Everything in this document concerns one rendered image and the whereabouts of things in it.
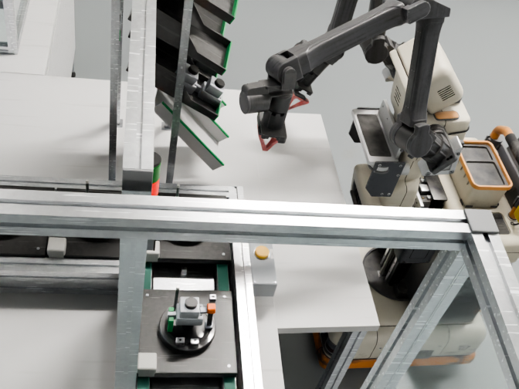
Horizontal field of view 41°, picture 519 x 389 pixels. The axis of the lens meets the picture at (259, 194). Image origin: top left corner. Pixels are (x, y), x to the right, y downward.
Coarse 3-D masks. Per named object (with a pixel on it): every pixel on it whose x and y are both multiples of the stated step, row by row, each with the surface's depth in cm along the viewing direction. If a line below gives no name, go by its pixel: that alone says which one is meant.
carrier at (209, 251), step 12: (156, 240) 193; (168, 240) 193; (156, 252) 187; (168, 252) 190; (180, 252) 191; (192, 252) 192; (204, 252) 192; (216, 252) 193; (228, 252) 194; (228, 264) 194
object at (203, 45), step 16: (160, 0) 185; (176, 0) 184; (128, 16) 176; (160, 16) 174; (176, 16) 188; (192, 16) 188; (160, 32) 177; (176, 32) 177; (192, 32) 188; (208, 32) 191; (176, 48) 180; (192, 48) 180; (208, 48) 188; (224, 48) 193; (208, 64) 183; (224, 64) 187
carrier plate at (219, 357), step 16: (144, 304) 178; (160, 304) 179; (224, 304) 182; (144, 320) 175; (224, 320) 179; (144, 336) 172; (224, 336) 176; (144, 352) 169; (160, 352) 170; (208, 352) 172; (224, 352) 173; (160, 368) 167; (176, 368) 168; (192, 368) 168; (208, 368) 169; (224, 368) 170
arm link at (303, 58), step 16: (384, 0) 179; (368, 16) 173; (384, 16) 173; (400, 16) 174; (416, 16) 173; (336, 32) 171; (352, 32) 171; (368, 32) 173; (304, 48) 169; (320, 48) 169; (336, 48) 171; (272, 64) 169; (288, 64) 166; (304, 64) 168; (320, 64) 172
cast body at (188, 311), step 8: (176, 304) 170; (184, 304) 167; (192, 304) 166; (200, 304) 171; (168, 312) 169; (176, 312) 169; (184, 312) 165; (192, 312) 166; (176, 320) 168; (184, 320) 168; (192, 320) 168; (200, 320) 169
